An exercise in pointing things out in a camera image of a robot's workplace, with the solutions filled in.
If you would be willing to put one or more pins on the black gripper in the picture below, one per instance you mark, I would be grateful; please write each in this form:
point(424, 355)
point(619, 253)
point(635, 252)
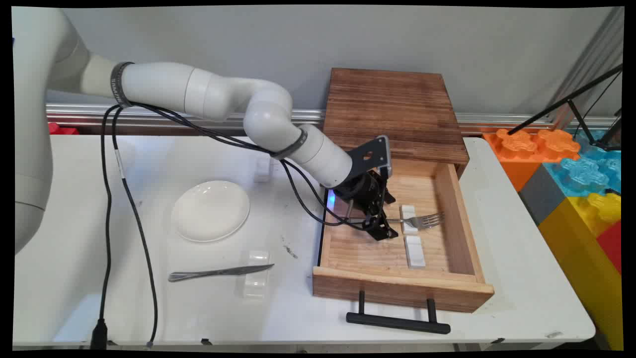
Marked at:
point(357, 189)

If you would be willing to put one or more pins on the silver fork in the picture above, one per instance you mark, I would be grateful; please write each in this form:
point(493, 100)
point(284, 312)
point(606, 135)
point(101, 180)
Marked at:
point(427, 220)

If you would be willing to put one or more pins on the silver table knife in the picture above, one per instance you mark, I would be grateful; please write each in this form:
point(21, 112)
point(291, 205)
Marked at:
point(218, 272)

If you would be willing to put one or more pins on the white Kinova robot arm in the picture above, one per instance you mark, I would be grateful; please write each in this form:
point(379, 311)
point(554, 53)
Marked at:
point(164, 87)

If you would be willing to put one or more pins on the white ceramic cutlery rest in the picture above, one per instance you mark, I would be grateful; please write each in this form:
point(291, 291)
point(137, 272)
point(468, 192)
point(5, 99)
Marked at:
point(255, 286)
point(415, 252)
point(408, 211)

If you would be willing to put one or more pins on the light wooden drawer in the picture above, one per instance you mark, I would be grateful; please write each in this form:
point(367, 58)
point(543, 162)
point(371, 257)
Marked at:
point(397, 288)

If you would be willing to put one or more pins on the dark wooden drawer cabinet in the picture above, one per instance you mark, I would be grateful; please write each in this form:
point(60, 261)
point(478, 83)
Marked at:
point(392, 109)

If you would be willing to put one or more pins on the clear plastic block back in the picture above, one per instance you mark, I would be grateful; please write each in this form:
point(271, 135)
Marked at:
point(262, 171)

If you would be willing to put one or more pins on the orange toy block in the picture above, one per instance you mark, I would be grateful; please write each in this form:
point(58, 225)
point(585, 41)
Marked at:
point(516, 149)

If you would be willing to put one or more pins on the grey toy block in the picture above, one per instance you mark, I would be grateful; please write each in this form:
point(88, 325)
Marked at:
point(541, 196)

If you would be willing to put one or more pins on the white round plate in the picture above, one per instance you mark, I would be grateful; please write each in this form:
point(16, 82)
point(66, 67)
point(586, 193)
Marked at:
point(211, 211)

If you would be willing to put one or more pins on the blue toy block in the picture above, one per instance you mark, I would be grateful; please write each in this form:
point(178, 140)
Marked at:
point(581, 171)

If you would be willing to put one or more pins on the yellow toy block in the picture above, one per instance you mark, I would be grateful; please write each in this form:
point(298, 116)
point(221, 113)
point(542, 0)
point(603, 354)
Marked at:
point(581, 258)

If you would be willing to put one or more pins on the black tripod stand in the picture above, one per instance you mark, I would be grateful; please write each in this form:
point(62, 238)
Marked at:
point(571, 99)

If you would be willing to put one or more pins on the red toy block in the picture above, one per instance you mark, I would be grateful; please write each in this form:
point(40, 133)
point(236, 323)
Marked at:
point(611, 246)
point(62, 130)

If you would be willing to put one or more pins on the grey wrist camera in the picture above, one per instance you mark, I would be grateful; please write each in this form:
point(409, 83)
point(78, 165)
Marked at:
point(385, 156)

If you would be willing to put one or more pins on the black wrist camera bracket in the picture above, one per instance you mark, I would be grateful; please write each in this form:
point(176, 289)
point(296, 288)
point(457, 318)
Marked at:
point(365, 156)

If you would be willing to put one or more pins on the aluminium wall rail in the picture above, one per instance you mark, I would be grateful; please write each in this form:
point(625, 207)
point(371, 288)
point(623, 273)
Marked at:
point(497, 119)

